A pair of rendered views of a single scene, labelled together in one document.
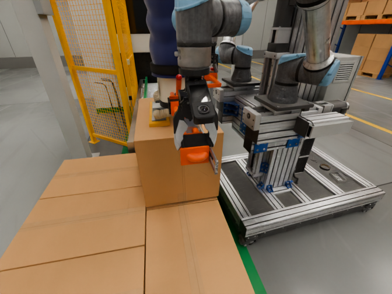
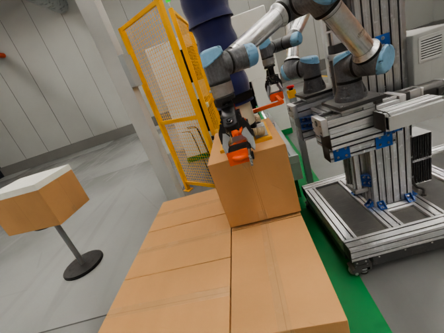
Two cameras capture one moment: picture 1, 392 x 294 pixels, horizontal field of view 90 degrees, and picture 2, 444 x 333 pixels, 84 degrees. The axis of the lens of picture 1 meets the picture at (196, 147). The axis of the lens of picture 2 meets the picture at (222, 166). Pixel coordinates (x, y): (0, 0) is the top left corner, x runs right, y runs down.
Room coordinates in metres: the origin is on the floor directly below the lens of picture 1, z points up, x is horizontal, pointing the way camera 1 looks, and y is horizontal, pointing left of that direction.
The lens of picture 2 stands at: (-0.36, -0.23, 1.39)
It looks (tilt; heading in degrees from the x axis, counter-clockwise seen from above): 21 degrees down; 21
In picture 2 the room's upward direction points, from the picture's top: 19 degrees counter-clockwise
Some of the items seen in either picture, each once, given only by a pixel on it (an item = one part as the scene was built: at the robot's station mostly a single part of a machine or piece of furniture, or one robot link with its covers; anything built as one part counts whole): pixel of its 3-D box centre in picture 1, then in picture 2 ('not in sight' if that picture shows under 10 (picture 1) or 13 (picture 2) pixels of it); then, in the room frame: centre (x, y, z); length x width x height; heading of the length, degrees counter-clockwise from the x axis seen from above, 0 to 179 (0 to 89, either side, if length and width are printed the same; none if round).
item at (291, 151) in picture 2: not in sight; (275, 129); (2.63, 0.11, 0.50); 2.31 x 0.05 x 0.19; 11
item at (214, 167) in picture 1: (206, 136); (252, 144); (0.52, -0.03, 1.09); 0.31 x 0.03 x 0.05; 10
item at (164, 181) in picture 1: (175, 142); (252, 166); (1.06, 0.13, 0.77); 0.60 x 0.40 x 0.40; 12
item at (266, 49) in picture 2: not in sight; (265, 49); (1.37, -0.10, 1.40); 0.09 x 0.08 x 0.11; 151
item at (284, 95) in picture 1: (284, 90); (349, 88); (1.06, -0.48, 1.09); 0.15 x 0.15 x 0.10
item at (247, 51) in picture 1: (242, 55); (309, 66); (1.54, -0.34, 1.20); 0.13 x 0.12 x 0.14; 61
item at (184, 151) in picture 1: (192, 147); (238, 152); (0.46, 0.01, 1.09); 0.08 x 0.07 x 0.05; 10
